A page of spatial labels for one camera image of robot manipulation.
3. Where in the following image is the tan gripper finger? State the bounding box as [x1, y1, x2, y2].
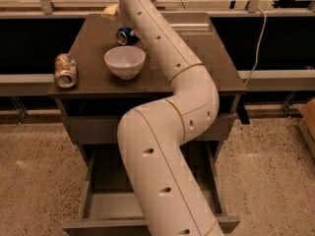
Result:
[101, 4, 118, 17]

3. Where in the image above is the blue pepsi can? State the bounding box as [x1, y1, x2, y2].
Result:
[116, 27, 139, 45]

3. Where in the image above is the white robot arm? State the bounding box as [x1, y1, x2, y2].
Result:
[103, 0, 224, 236]

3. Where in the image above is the dark grey drawer cabinet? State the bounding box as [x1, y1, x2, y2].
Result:
[47, 12, 251, 236]

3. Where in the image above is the brown crushed soda can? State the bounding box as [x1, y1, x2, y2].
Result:
[54, 53, 78, 89]

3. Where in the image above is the closed grey top drawer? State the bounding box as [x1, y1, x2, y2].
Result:
[63, 113, 237, 145]

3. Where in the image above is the open grey middle drawer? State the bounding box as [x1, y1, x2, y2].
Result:
[64, 142, 240, 236]

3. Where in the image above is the white ceramic bowl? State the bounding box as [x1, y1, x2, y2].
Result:
[104, 46, 146, 80]

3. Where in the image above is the grey metal railing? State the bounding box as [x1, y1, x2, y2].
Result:
[0, 0, 315, 20]

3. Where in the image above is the cardboard box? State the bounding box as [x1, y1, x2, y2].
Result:
[298, 98, 315, 158]

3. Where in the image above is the white power cable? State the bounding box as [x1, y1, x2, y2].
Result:
[243, 7, 268, 88]

